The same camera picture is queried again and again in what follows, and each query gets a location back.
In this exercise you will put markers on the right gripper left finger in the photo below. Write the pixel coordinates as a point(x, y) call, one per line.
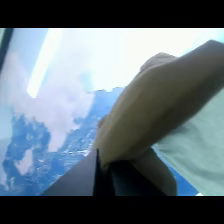
point(80, 178)

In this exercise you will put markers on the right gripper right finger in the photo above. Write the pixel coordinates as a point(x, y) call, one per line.
point(130, 181)

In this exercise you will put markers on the pale green garment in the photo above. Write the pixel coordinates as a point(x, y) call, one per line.
point(200, 150)

